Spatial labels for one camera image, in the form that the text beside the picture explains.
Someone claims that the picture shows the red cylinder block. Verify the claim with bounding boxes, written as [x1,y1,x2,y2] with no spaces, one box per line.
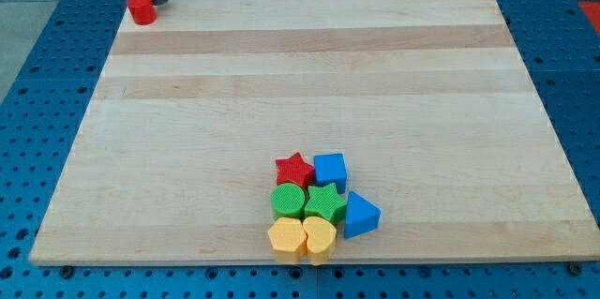
[127,0,157,25]

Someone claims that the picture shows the yellow hexagon block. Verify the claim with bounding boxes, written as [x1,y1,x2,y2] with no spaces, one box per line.
[267,217,308,264]

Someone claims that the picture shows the red star block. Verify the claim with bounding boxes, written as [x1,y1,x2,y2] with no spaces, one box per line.
[276,152,316,189]

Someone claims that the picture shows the blue cube block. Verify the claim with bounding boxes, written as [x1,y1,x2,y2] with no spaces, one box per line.
[313,153,348,194]

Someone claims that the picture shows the green cylinder block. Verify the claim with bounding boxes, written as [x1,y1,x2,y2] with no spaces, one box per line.
[270,183,307,219]

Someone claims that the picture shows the green star block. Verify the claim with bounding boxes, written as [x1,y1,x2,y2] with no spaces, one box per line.
[304,183,347,225]

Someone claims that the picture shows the blue triangle block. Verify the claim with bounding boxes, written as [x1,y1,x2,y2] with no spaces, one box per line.
[344,191,381,239]

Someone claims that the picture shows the yellow heart block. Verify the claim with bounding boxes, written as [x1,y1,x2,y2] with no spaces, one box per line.
[303,217,337,266]

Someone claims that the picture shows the wooden board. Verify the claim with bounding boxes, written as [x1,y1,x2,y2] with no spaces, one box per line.
[29,0,599,266]

